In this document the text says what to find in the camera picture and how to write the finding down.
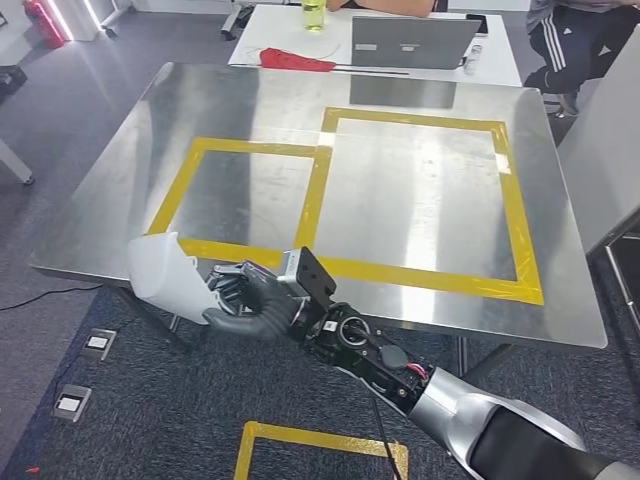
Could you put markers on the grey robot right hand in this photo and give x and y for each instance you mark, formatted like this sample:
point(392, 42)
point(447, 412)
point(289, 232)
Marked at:
point(260, 305)

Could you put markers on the white plastic car part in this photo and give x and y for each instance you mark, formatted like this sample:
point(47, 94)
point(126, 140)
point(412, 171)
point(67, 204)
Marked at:
point(160, 272)

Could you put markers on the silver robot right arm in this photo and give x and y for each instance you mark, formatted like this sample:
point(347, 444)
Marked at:
point(450, 411)

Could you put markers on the stainless steel workbench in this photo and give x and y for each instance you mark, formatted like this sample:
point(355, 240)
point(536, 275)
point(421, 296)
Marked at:
point(250, 99)

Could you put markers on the yellow floor tape square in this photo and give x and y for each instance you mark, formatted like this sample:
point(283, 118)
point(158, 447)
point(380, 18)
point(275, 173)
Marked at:
point(320, 437)

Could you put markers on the steel floor outlet plate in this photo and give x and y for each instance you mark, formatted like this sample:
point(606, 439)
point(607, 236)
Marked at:
point(98, 343)
point(72, 403)

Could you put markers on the red cloth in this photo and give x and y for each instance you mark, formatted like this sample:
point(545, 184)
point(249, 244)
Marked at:
point(290, 61)

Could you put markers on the white desk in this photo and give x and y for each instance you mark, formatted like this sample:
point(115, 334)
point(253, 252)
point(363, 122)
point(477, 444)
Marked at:
point(280, 30)

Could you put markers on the white wheeled stand base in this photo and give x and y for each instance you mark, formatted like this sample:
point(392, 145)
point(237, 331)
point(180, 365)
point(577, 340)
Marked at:
point(120, 12)
point(231, 20)
point(15, 166)

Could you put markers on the yellow green drink bottle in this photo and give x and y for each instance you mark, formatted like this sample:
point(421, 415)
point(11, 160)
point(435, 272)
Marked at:
point(313, 14)

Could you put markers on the grey laptop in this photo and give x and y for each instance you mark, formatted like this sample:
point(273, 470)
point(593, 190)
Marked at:
point(410, 43)

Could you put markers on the person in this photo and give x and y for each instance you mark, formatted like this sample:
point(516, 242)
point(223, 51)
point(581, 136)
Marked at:
point(575, 46)
point(390, 6)

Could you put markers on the small pale bottle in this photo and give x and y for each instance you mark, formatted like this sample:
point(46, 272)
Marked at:
point(472, 60)

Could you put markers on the white lit cabinet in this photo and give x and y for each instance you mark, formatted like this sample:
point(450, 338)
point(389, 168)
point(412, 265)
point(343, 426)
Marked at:
point(75, 16)

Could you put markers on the red fire extinguisher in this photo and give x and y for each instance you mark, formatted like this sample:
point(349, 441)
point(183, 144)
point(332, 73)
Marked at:
point(45, 23)

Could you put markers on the black floor equipment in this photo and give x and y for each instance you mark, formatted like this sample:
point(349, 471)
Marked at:
point(10, 79)

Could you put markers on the black phone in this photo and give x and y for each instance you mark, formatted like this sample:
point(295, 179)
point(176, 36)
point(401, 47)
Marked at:
point(477, 24)

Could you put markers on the stainless steel table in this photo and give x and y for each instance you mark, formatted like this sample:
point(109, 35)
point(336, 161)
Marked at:
point(600, 166)

